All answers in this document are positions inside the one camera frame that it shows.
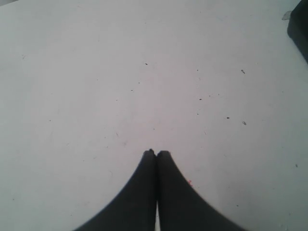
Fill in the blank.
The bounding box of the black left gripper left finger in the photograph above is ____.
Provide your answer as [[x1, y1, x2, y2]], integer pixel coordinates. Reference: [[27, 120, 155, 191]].
[[77, 149, 157, 231]]

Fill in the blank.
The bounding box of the clear tape piece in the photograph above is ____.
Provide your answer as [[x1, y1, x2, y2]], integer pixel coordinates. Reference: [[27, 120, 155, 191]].
[[282, 11, 292, 20]]

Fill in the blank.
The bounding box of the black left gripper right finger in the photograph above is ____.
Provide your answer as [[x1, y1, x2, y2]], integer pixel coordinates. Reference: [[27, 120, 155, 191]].
[[156, 151, 244, 231]]

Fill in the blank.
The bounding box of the black metal shelf rack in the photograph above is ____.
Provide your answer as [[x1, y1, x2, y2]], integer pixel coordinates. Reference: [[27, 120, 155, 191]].
[[287, 0, 308, 62]]

